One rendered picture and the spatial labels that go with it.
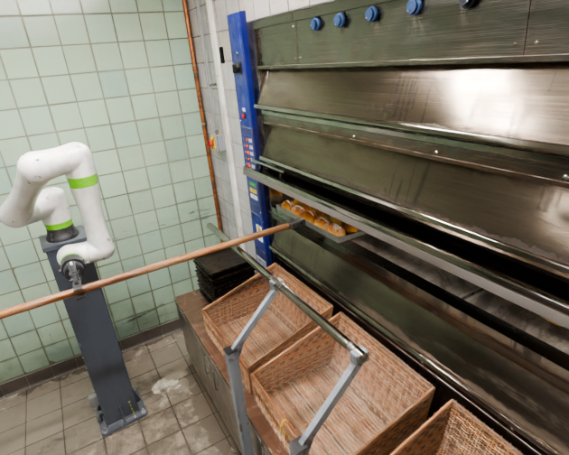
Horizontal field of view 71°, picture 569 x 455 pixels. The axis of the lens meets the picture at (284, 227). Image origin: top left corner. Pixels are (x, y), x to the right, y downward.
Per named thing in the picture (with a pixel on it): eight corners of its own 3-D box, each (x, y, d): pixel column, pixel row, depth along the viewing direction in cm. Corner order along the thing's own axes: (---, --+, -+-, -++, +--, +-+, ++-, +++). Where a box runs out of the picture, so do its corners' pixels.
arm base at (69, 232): (42, 229, 213) (39, 218, 210) (73, 221, 220) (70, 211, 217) (48, 246, 192) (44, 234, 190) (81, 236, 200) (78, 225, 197)
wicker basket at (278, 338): (279, 301, 244) (275, 260, 233) (337, 352, 199) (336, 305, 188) (204, 331, 222) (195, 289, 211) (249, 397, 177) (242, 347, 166)
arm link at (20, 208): (-10, 212, 181) (12, 148, 146) (27, 200, 193) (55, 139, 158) (6, 236, 181) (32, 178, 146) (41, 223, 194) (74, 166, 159)
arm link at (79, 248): (60, 266, 183) (52, 245, 179) (88, 258, 189) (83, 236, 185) (61, 279, 172) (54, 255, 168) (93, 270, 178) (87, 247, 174)
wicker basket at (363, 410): (342, 356, 196) (340, 309, 185) (433, 443, 150) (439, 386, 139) (252, 400, 175) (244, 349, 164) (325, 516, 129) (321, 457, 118)
